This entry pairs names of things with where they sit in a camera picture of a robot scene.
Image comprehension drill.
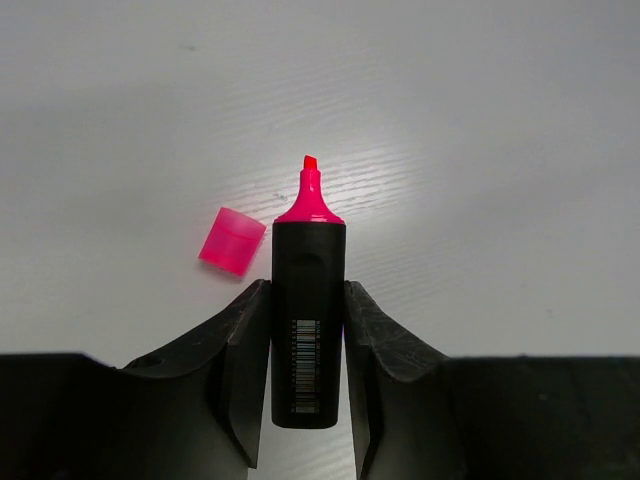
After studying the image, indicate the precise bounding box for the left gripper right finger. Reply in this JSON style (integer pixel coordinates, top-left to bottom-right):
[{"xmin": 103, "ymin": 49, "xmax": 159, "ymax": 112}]
[{"xmin": 345, "ymin": 282, "xmax": 639, "ymax": 479}]

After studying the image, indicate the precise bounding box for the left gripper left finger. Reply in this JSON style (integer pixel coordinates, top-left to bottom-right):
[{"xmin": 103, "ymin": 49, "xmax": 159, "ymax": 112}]
[{"xmin": 1, "ymin": 280, "xmax": 271, "ymax": 479}]

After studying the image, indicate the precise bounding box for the pink tip black highlighter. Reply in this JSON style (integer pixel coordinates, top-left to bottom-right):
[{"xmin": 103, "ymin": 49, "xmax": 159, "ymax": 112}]
[{"xmin": 271, "ymin": 156, "xmax": 346, "ymax": 429}]

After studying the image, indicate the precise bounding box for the pink highlighter cap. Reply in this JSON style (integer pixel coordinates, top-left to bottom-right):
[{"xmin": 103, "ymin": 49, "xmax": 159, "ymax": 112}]
[{"xmin": 198, "ymin": 207, "xmax": 266, "ymax": 277}]

